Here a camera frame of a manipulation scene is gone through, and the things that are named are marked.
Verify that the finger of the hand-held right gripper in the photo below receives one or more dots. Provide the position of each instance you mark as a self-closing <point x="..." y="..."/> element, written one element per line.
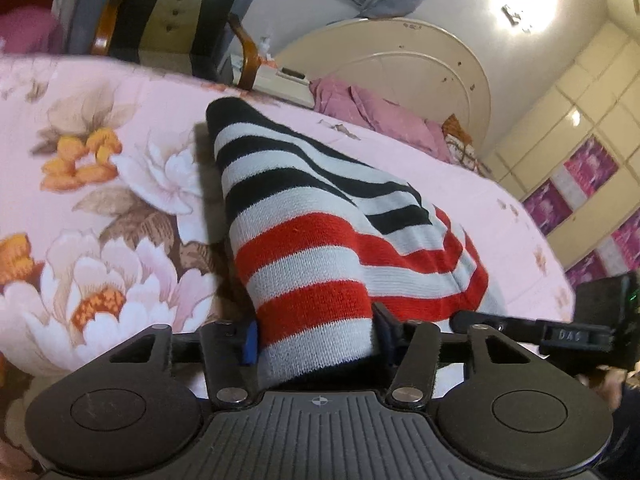
<point x="500" y="324"/>

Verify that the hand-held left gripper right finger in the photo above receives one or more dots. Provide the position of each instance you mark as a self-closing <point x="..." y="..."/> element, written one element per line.
<point x="387" y="330"/>

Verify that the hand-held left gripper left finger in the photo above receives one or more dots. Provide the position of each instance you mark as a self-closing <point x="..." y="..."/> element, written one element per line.
<point x="250" y="345"/>

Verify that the red black white striped sweater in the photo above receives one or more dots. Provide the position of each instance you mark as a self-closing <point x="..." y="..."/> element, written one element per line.
<point x="300" y="260"/>

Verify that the person's right forearm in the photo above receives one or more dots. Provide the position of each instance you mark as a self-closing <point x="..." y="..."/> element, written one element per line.
<point x="622" y="410"/>

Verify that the cream wardrobe with purple panels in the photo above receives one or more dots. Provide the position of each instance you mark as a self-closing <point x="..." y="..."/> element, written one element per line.
<point x="585" y="150"/>

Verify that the orange patterned pillow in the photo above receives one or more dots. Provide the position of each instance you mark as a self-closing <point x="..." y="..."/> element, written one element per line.
<point x="462" y="147"/>

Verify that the pink pillow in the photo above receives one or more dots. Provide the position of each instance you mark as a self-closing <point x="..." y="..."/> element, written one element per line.
<point x="395" y="117"/>

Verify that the pink floral bedsheet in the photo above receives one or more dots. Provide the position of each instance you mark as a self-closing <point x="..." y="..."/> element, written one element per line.
<point x="100" y="160"/>

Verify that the pink crumpled blanket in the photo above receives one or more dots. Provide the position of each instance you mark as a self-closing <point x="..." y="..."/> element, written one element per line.
<point x="332" y="97"/>

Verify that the cream nightstand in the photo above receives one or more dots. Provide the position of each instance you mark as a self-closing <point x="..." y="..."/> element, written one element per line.
<point x="280" y="87"/>

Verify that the cream round headboard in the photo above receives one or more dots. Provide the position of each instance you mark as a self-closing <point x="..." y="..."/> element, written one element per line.
<point x="400" y="55"/>

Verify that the orange tissue box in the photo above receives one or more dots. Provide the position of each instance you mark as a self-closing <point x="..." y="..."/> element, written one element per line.
<point x="270" y="61"/>

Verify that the black leather armchair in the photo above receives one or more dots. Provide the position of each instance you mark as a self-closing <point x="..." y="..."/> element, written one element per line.
<point x="165" y="15"/>

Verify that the magenta pillow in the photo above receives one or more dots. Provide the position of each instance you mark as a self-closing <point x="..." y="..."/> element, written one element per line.
<point x="25" y="30"/>

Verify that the wall light fixture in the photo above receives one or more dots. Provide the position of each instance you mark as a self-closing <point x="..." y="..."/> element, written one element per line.
<point x="515" y="16"/>

